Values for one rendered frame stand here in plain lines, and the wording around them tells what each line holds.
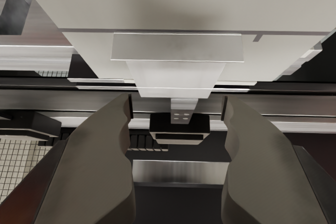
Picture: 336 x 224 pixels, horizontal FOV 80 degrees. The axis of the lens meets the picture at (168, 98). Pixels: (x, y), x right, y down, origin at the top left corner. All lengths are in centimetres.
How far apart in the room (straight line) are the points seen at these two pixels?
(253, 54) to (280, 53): 2
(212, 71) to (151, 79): 6
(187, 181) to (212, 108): 28
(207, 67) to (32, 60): 21
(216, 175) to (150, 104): 29
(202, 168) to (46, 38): 21
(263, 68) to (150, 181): 15
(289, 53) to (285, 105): 35
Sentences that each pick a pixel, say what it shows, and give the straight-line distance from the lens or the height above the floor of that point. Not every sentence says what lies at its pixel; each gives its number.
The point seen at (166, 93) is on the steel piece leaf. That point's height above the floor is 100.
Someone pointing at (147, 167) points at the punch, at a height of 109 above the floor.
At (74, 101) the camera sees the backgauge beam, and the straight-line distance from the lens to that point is 52.
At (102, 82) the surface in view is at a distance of 25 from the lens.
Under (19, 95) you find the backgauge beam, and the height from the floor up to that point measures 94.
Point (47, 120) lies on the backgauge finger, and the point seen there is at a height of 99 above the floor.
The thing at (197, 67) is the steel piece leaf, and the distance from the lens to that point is 18.
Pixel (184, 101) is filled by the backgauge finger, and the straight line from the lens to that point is 26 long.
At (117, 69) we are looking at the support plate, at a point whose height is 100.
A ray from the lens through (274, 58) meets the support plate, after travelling 19.
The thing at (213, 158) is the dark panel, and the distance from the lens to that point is 72.
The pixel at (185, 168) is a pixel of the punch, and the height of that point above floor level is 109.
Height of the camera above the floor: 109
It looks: 19 degrees down
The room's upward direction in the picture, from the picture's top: 178 degrees counter-clockwise
